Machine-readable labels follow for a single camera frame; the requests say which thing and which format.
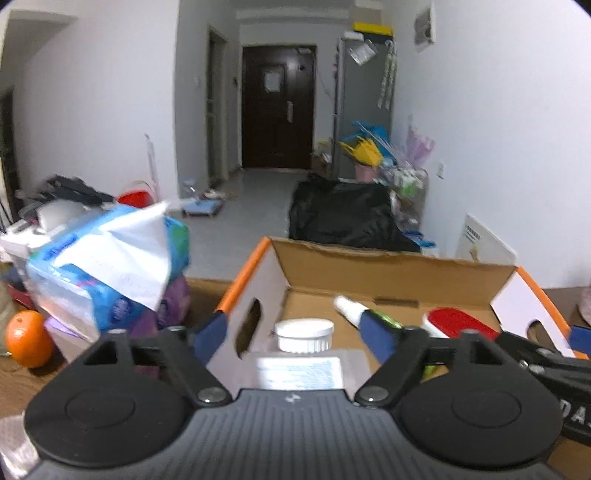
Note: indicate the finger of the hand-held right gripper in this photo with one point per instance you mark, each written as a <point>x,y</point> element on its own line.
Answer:
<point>581,340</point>
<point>521,345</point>

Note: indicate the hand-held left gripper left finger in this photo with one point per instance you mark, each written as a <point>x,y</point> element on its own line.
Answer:
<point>210,339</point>

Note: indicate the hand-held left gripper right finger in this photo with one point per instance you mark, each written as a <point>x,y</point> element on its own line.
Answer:
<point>377,337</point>

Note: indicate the white and green spray bottle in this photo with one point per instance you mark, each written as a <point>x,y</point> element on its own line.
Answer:
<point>348,308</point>

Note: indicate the red and orange cardboard box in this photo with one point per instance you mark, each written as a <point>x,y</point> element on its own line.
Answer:
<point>392,272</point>

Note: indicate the red and white lint brush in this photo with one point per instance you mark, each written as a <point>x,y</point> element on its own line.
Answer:
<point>457,319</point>

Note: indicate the white capped plastic bottle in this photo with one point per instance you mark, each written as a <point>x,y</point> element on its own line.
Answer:
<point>304,333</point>

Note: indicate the purple tissue pack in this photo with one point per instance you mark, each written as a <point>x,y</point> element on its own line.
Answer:
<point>174,300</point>

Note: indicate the white board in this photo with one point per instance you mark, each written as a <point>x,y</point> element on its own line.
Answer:
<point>485,244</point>

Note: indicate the black bag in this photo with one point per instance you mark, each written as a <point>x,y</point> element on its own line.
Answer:
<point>341,212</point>

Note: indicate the blue floor scale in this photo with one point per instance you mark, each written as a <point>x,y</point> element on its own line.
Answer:
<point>201,208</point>

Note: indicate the blue tissue pack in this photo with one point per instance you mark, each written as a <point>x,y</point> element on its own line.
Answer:
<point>69,277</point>

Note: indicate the metal trolley with bottles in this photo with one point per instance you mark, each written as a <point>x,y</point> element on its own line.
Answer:
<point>408,184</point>

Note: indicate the red plastic basin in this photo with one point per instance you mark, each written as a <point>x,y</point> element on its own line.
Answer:
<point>136,196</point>

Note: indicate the pink bucket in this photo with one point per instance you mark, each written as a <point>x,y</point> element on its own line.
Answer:
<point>367,173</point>

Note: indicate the orange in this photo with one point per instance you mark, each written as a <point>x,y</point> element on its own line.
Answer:
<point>27,339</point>

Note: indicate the white pole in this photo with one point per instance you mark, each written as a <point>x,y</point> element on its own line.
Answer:
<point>151,166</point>

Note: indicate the brown cardboard box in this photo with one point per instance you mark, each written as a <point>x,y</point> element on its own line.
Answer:
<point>322,161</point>

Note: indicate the white appliance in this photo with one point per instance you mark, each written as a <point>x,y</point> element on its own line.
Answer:
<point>60,213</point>

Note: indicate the stack of black hangers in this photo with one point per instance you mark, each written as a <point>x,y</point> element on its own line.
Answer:
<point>74,187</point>

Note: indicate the dark brown entrance door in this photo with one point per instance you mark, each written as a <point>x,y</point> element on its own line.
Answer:
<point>258,129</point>

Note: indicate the grey refrigerator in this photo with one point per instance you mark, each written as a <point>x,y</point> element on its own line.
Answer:
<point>360,101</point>

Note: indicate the yellow and black box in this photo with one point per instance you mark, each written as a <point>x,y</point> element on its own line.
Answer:
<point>371,27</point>

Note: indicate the white wall outlet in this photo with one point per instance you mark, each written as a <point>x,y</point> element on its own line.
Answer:
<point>441,170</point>

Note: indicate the purple wall hanger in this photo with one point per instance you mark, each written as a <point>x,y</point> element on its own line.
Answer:
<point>418,145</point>

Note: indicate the wall electrical panel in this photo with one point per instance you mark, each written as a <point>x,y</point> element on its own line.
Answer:
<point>425,25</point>

